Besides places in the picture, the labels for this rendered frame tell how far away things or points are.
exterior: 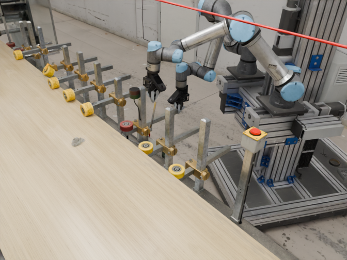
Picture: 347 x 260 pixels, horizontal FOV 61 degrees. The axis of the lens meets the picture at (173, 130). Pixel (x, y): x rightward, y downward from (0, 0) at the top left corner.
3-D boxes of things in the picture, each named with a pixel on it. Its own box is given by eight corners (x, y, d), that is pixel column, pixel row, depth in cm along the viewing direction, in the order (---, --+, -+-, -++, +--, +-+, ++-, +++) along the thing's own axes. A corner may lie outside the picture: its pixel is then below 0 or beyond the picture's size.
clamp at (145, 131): (137, 125, 192) (137, 118, 190) (150, 134, 184) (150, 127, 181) (130, 128, 189) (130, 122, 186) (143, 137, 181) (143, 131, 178)
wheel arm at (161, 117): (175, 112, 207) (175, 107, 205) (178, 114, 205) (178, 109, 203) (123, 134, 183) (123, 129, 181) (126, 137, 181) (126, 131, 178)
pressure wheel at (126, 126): (129, 133, 189) (128, 117, 182) (136, 139, 184) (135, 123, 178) (118, 137, 184) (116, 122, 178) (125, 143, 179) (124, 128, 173)
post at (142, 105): (144, 150, 197) (141, 84, 170) (147, 153, 194) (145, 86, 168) (140, 152, 195) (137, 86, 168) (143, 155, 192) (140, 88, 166)
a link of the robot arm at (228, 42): (241, 58, 217) (209, 11, 174) (225, 53, 226) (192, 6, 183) (250, 45, 217) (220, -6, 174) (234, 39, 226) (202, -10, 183)
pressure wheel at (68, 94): (70, 85, 199) (76, 95, 197) (69, 92, 205) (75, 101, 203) (62, 88, 196) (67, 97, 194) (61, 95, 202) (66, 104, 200)
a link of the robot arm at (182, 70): (191, 64, 188) (181, 66, 183) (190, 79, 194) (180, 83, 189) (183, 60, 193) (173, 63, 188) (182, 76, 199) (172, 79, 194)
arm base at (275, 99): (285, 96, 185) (289, 81, 180) (299, 107, 173) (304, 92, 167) (264, 98, 182) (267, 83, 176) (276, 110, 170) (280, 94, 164)
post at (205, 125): (198, 189, 165) (205, 115, 138) (202, 193, 163) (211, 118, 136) (193, 192, 163) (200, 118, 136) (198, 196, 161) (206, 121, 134)
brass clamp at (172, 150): (162, 143, 178) (162, 136, 175) (178, 153, 169) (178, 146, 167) (155, 147, 174) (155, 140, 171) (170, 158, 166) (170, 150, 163)
